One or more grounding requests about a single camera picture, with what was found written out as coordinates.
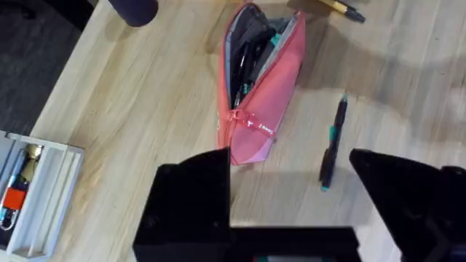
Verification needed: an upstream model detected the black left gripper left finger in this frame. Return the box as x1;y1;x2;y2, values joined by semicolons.
133;146;232;262

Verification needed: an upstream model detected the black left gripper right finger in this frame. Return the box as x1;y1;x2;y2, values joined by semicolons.
348;148;466;262

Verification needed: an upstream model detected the black pen with teal clip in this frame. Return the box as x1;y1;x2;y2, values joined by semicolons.
318;93;350;193

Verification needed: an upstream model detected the pink zip pencil bag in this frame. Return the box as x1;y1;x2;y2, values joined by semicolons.
216;2;307;167

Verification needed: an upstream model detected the yellow pen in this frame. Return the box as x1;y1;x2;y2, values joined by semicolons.
317;0;367;24

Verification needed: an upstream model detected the grey tray with tools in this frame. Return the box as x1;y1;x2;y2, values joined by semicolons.
0;130;85;262

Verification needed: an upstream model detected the dark navy cylinder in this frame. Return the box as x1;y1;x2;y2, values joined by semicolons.
108;0;159;28

